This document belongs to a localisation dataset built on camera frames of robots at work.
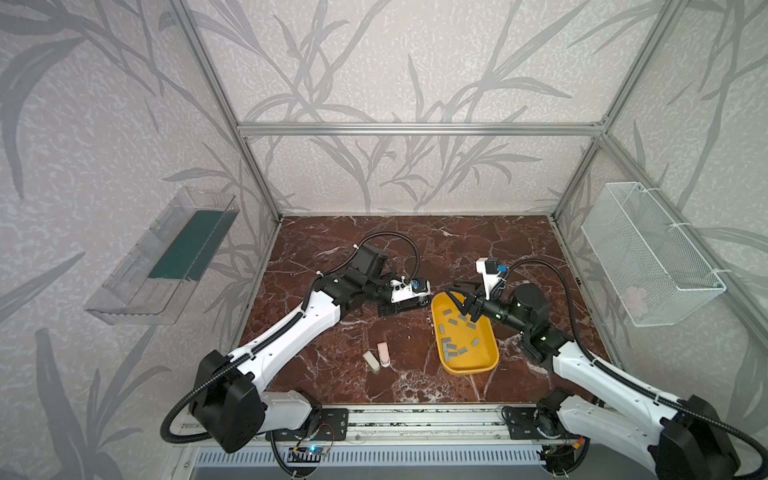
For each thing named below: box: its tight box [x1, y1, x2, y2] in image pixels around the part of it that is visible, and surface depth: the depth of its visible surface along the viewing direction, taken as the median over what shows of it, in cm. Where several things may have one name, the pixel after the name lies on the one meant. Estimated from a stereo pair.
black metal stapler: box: [377, 293, 431, 317], surface depth 69 cm
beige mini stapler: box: [363, 350, 380, 373], surface depth 83 cm
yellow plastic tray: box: [430, 292, 499, 374], surface depth 88 cm
